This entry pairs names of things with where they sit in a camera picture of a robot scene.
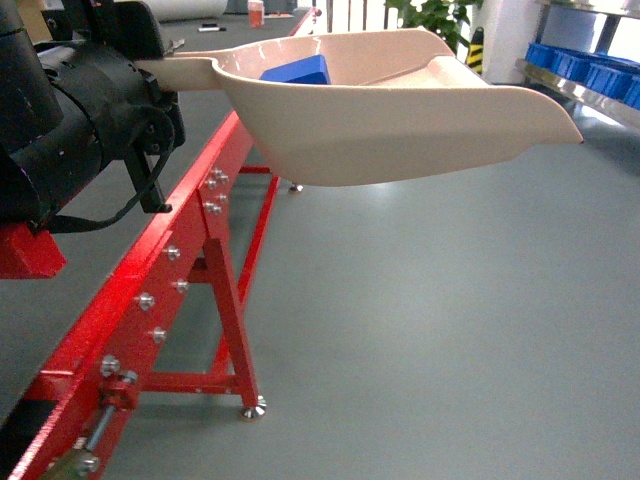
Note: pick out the yellow black traffic cone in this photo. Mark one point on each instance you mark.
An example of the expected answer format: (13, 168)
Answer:
(475, 53)

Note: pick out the beige plastic dustpan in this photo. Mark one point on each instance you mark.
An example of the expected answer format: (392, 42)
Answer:
(400, 106)

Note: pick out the red table frame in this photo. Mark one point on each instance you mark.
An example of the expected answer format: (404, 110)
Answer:
(67, 419)

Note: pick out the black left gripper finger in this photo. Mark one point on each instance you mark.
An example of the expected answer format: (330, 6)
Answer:
(128, 27)

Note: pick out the blue toy block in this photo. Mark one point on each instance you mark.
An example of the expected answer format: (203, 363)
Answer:
(312, 70)

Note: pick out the green potted plant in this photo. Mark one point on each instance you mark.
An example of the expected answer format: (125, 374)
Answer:
(443, 18)

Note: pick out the steel shelf rack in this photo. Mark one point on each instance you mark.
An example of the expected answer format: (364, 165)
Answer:
(588, 76)

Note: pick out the white foam roll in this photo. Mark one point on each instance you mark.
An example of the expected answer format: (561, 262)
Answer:
(175, 10)

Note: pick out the red block on arm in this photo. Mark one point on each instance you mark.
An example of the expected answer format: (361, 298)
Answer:
(26, 255)

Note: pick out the black marker pen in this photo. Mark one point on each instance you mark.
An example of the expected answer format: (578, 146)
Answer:
(211, 28)

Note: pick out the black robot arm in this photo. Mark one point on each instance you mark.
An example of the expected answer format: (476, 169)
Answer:
(72, 105)

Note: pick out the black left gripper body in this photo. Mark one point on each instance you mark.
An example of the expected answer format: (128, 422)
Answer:
(123, 103)

